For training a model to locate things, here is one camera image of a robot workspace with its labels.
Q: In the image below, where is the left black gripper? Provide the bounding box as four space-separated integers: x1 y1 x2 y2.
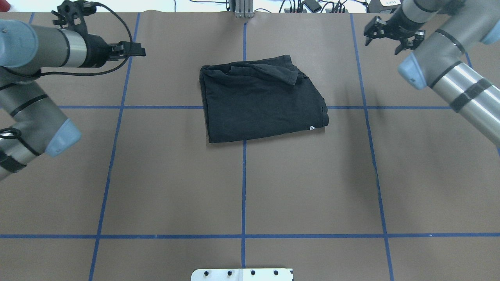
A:
84 34 146 68

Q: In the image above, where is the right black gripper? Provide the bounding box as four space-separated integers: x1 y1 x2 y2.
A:
364 11 425 55

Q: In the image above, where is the black graphic t-shirt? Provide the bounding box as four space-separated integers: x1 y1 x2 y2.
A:
199 55 330 144

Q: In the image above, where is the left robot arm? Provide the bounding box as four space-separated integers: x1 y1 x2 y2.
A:
1 19 145 180

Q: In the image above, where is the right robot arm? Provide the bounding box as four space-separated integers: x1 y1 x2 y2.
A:
364 0 500 146

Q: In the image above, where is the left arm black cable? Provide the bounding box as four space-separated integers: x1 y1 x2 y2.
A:
35 2 134 76

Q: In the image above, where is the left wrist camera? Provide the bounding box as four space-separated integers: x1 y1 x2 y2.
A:
51 0 97 34

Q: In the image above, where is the aluminium frame post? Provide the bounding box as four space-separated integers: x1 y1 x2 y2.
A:
230 0 255 18

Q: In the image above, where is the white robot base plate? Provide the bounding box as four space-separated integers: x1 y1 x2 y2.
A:
190 267 294 281

